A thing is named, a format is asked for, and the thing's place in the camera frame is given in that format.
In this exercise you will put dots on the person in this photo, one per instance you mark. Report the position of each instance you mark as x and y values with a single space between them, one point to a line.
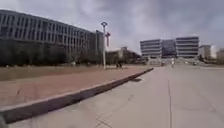
172 62
118 64

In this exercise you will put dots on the low brown building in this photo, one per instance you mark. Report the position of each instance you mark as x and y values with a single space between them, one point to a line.
123 55

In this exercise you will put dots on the tall lamp pole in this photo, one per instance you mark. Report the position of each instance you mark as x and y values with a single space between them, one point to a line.
104 46

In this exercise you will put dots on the dark stone kerb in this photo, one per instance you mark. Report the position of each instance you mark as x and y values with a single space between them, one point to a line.
66 100

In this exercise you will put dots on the reddish brick plaza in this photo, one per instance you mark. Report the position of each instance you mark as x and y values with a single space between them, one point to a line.
50 85

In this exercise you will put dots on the white striped building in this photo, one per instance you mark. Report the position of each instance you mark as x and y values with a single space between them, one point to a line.
186 47

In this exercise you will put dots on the long grey building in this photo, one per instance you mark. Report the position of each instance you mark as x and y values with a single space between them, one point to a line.
36 36

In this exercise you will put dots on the grey concrete pavement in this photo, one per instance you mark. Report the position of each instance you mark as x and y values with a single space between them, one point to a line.
186 100

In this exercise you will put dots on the dry grass strip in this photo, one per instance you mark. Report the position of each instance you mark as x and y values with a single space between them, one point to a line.
30 71

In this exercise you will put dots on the pale building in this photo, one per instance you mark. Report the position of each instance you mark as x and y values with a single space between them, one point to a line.
205 51

